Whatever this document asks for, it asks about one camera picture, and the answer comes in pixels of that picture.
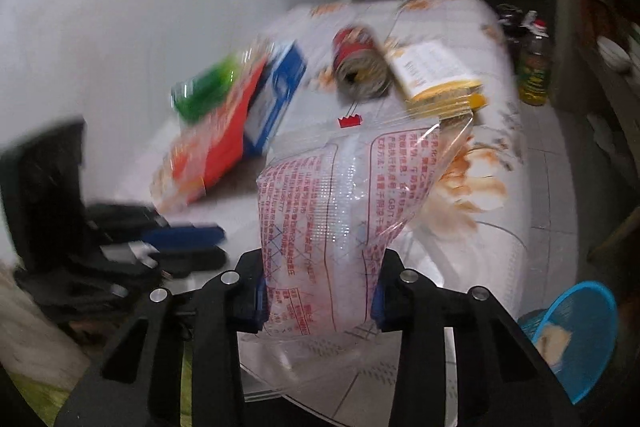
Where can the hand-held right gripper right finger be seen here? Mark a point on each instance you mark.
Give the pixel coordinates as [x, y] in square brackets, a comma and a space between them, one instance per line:
[378, 309]

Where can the blue mesh plastic basket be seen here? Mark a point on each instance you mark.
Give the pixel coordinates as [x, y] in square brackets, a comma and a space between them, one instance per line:
[590, 332]

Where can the green fluffy cushion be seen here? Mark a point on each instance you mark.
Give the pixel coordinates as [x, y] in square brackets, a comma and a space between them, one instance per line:
[30, 399]

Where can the cooking oil bottle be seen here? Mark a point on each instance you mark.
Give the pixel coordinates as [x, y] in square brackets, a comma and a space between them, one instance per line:
[535, 69]

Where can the clear printed plastic bag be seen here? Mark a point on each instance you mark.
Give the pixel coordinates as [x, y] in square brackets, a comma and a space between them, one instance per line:
[320, 217]

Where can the red snack packet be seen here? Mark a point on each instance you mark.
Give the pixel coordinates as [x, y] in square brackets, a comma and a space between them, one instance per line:
[215, 152]

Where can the yellow cardboard box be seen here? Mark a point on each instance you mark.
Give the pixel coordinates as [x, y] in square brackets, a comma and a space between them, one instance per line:
[435, 77]

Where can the white bowl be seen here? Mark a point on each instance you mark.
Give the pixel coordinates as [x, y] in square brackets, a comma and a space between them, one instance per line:
[614, 53]

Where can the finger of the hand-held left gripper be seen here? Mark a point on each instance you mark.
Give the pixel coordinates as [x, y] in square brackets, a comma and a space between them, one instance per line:
[185, 235]
[190, 259]

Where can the wooden leg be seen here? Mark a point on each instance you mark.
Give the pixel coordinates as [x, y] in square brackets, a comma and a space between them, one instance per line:
[617, 232]

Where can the blue cardboard box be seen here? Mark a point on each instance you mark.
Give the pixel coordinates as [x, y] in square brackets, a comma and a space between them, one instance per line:
[275, 102]

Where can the floral tablecloth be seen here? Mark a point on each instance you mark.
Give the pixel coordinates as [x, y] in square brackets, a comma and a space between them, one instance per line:
[475, 232]

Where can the red drink can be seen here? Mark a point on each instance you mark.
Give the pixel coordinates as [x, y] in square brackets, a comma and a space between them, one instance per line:
[360, 62]

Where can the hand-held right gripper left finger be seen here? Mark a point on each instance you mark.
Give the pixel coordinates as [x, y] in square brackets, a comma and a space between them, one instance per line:
[259, 307]

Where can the green plastic bottle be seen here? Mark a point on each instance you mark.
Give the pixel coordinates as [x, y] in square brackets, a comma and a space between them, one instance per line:
[205, 89]

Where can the dark brown jar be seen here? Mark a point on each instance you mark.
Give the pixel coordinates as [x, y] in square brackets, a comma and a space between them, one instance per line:
[510, 24]

